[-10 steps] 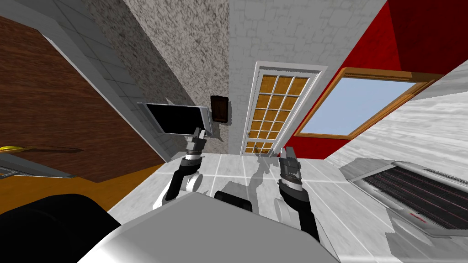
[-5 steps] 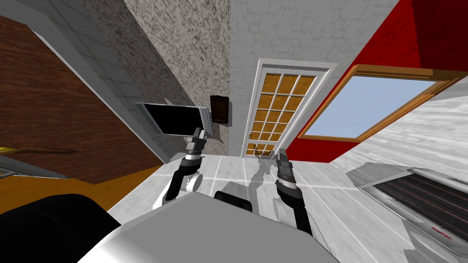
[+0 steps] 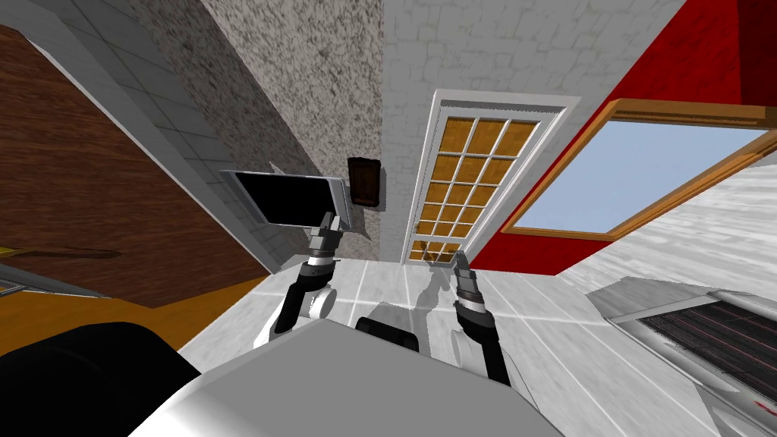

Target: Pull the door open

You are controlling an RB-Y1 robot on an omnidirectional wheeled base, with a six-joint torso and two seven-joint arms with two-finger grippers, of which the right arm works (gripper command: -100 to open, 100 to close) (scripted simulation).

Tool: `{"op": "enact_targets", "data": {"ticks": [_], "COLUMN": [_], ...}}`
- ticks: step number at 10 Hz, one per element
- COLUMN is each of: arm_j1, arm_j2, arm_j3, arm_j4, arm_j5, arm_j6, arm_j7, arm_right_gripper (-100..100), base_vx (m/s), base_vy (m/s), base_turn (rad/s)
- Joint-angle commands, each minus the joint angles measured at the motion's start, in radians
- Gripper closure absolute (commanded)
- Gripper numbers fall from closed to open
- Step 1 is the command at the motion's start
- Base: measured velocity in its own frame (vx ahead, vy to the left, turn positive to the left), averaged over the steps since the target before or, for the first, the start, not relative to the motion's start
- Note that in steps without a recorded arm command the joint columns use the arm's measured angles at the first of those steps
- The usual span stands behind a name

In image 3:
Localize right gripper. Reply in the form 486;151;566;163
451;250;483;303

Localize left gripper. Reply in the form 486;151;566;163
309;212;342;260

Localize silver appliance with black door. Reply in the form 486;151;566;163
219;169;354;232

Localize white door with amber panes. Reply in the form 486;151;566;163
400;89;582;266

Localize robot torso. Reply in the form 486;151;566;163
129;300;567;437

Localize wooden framed window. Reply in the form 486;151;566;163
500;97;777;244

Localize silver appliance with black grille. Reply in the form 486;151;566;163
585;275;777;437

